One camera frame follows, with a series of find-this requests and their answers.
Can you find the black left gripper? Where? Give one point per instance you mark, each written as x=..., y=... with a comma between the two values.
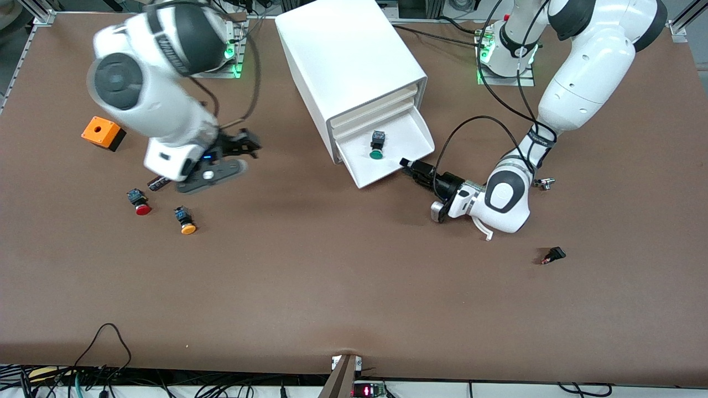
x=447, y=182

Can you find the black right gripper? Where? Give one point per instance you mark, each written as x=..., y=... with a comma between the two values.
x=231, y=143

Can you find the white plastic drawer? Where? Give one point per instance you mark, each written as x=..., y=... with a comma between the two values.
x=373, y=108
x=398, y=143
x=373, y=119

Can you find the green push button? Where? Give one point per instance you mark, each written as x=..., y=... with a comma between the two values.
x=376, y=153

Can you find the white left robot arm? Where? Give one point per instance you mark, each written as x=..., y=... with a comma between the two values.
x=586, y=72

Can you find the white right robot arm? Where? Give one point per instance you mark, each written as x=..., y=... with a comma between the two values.
x=144, y=83

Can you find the yellow push button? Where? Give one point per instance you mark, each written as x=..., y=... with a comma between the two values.
x=188, y=228

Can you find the red push button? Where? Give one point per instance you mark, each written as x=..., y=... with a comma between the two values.
x=142, y=209

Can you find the white drawer cabinet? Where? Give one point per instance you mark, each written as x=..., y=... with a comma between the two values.
x=343, y=50

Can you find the white curved plastic arc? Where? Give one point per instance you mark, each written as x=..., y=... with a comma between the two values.
x=487, y=235

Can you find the small dark contact block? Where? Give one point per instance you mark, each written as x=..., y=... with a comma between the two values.
x=157, y=183

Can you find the small silver metal connector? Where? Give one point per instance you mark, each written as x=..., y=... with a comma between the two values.
x=545, y=183

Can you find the orange box with hole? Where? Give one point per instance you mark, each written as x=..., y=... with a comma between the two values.
x=99, y=131

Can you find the device with red display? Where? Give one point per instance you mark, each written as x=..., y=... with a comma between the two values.
x=368, y=391

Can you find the metal base plate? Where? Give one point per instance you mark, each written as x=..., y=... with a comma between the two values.
x=241, y=44
x=525, y=82

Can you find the small black switch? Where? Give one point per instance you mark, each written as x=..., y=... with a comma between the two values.
x=556, y=254

